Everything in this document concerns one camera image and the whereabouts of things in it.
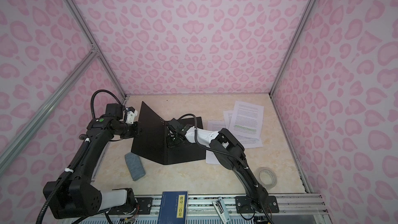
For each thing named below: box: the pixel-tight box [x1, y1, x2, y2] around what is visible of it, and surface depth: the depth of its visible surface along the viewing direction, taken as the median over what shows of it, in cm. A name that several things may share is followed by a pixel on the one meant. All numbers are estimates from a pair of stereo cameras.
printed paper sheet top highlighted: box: [228, 100, 265, 140], surface depth 109 cm
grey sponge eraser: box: [124, 151, 146, 182], surface depth 85 cm
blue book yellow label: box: [157, 190, 188, 224], surface depth 73 cm
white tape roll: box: [254, 166, 278, 191], surface depth 82 cm
